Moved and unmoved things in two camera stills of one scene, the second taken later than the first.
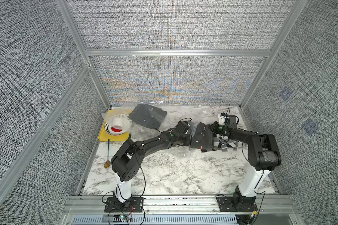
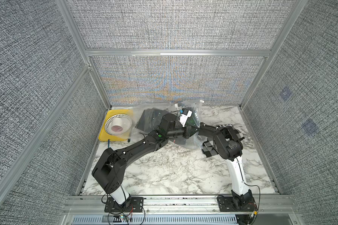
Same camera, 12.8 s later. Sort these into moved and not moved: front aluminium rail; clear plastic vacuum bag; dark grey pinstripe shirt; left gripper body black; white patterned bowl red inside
Moved: dark grey pinstripe shirt; left gripper body black; clear plastic vacuum bag
Not moved: front aluminium rail; white patterned bowl red inside
